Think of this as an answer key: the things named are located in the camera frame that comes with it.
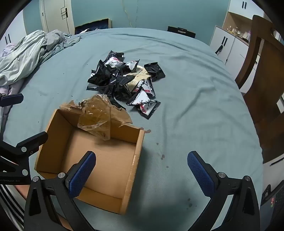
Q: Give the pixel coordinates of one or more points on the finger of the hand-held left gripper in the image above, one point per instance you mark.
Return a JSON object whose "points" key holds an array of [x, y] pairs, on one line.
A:
{"points": [[12, 98], [33, 141]]}

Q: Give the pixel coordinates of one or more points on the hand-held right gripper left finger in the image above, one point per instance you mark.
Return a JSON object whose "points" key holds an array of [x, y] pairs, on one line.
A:
{"points": [[82, 175]]}

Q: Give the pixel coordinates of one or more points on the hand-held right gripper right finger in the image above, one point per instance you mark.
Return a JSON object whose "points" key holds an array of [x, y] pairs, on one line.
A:
{"points": [[199, 173]]}

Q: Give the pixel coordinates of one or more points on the torn cardboard box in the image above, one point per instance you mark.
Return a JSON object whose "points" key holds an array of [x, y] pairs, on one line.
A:
{"points": [[88, 144]]}

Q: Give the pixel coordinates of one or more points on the pile of snack packets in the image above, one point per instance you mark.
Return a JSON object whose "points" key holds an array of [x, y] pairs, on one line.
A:
{"points": [[106, 77]]}

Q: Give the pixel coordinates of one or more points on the large beige snack bag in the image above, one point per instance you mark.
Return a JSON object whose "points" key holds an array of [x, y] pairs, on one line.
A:
{"points": [[137, 77]]}

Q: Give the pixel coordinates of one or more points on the lilac cloth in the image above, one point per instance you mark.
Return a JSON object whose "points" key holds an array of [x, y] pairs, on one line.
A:
{"points": [[5, 88]]}

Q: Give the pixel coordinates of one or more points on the person's leg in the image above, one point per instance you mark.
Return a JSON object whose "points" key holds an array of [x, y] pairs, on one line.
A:
{"points": [[22, 191]]}

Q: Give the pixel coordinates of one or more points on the striped clothing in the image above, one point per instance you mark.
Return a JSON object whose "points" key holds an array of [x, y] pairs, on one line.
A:
{"points": [[8, 204]]}

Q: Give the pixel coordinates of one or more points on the crumpled grey duvet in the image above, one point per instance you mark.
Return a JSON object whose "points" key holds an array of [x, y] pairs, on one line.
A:
{"points": [[26, 51]]}

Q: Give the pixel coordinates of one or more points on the clear plastic wrap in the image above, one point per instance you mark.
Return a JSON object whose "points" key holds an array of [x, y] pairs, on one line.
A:
{"points": [[95, 115]]}

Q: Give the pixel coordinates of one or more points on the white wardrobe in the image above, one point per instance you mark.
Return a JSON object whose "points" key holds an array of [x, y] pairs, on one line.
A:
{"points": [[13, 28]]}

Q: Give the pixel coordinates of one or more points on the white low cabinet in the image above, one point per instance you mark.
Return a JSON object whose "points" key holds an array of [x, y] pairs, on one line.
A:
{"points": [[274, 173]]}

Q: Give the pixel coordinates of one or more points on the black device with red lights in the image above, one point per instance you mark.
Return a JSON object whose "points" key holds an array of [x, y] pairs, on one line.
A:
{"points": [[271, 200]]}

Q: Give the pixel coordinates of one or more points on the teal bed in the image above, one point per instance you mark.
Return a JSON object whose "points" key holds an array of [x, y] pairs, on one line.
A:
{"points": [[188, 88]]}

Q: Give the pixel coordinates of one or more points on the white door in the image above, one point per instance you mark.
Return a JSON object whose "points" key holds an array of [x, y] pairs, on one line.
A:
{"points": [[55, 15]]}

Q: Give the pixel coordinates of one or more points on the dark framed picture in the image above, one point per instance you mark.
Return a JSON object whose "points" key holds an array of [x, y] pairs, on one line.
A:
{"points": [[95, 25]]}

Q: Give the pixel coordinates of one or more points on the brown wooden chair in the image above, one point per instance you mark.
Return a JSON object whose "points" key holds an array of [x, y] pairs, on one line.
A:
{"points": [[266, 66]]}

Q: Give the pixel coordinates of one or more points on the black bag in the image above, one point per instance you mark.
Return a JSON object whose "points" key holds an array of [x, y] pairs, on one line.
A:
{"points": [[180, 31]]}

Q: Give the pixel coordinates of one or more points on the cluster of small bottles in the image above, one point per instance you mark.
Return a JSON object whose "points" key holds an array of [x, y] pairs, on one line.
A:
{"points": [[238, 32]]}

